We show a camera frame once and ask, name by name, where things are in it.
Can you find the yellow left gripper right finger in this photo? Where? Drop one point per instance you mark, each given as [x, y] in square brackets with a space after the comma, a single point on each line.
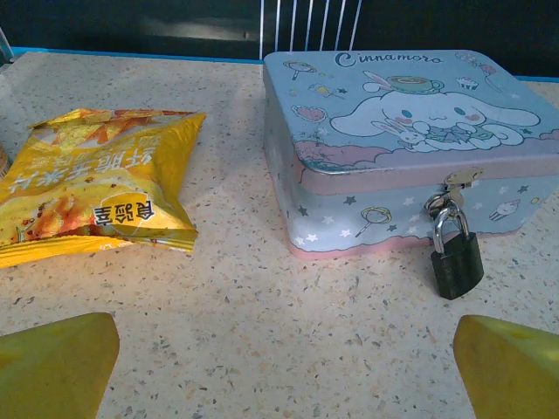
[515, 375]

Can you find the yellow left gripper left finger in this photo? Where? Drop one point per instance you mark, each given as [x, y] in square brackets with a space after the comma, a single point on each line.
[52, 371]

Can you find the black padlock with silver shackle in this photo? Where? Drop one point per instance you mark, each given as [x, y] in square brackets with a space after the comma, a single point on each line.
[458, 266]

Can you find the yellow snack chip bag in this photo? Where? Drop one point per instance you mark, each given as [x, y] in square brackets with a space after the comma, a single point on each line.
[87, 183]

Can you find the blue cartoon tin box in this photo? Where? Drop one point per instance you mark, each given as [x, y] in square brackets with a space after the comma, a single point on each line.
[349, 174]

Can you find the clear plastic object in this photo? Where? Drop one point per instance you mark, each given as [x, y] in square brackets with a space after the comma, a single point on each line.
[4, 43]

